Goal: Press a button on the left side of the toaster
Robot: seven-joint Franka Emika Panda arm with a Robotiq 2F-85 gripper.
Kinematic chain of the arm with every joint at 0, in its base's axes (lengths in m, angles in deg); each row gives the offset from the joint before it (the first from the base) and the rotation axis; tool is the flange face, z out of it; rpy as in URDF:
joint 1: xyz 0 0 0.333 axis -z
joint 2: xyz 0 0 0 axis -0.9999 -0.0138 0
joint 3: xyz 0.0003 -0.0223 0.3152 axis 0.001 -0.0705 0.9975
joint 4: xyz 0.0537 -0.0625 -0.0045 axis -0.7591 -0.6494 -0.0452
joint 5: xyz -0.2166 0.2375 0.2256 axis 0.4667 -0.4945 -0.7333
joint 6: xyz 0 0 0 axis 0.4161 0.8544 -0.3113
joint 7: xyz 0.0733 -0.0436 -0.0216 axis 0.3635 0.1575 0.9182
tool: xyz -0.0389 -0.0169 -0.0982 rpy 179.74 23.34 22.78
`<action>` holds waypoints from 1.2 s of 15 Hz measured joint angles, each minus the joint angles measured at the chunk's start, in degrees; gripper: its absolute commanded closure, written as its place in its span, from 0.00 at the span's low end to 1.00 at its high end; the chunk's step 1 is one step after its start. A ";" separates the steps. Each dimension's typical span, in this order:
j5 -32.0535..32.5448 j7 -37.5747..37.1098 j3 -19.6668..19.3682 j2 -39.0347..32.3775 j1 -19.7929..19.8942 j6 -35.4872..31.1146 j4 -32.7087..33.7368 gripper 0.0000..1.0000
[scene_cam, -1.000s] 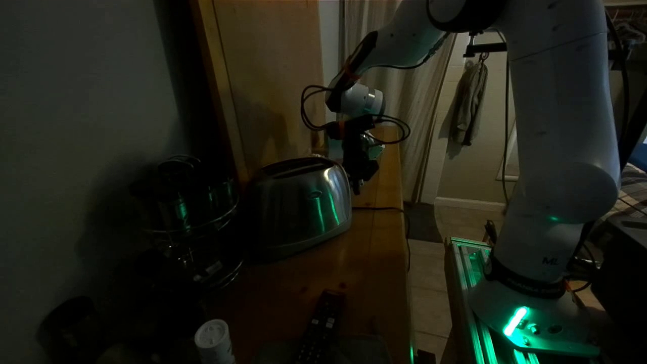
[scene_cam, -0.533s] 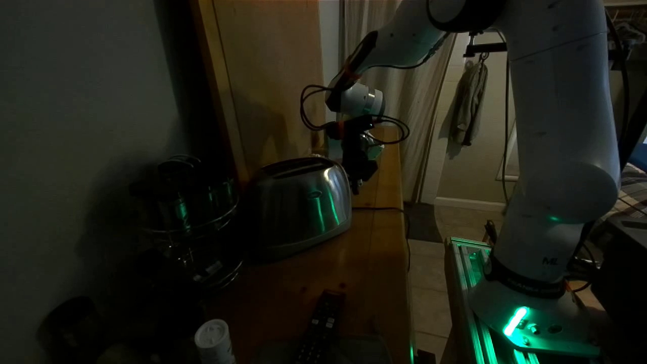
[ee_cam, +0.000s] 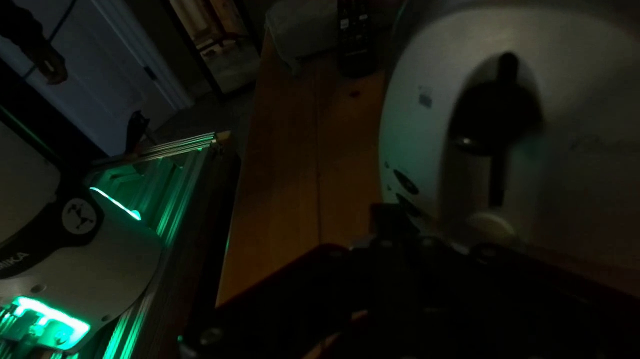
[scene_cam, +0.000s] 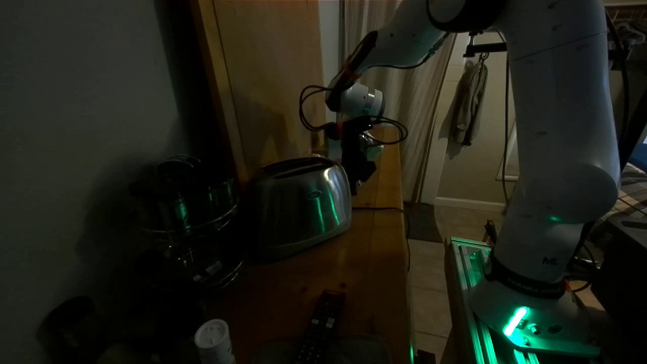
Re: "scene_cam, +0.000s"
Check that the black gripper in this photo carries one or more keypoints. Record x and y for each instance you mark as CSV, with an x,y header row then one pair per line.
x,y
353,140

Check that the silver steel toaster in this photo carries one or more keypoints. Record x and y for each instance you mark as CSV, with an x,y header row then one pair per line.
x,y
301,205

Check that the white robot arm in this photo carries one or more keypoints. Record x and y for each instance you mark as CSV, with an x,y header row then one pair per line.
x,y
568,122

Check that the beige curtain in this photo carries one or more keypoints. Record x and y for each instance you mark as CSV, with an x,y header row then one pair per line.
x,y
412,133

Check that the dark floor mat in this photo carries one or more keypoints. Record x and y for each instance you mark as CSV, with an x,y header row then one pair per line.
x,y
424,222

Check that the tall wooden panel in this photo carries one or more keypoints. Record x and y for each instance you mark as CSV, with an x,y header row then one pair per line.
x,y
269,82

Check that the hanging grey cloth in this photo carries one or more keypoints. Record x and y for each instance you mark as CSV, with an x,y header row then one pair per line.
x,y
469,101

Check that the black remote control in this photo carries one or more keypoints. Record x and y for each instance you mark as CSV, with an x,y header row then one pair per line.
x,y
323,327

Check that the steel pot with lid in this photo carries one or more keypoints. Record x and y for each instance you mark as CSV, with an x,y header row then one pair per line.
x,y
185,195

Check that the steel bowl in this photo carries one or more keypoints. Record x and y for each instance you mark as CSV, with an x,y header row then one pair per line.
x,y
193,263

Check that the white cup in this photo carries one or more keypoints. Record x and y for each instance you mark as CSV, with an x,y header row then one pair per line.
x,y
216,342

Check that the dark side cabinet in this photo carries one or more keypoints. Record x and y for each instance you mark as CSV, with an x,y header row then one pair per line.
x,y
623,270

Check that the dark round object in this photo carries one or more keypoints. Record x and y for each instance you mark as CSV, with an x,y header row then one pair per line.
x,y
73,327

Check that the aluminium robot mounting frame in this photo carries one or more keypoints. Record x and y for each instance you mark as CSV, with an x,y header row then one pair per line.
x,y
472,270

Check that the black hanging rail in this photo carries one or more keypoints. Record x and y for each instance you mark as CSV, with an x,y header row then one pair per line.
x,y
486,49

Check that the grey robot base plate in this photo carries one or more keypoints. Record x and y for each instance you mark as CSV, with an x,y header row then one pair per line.
x,y
538,325

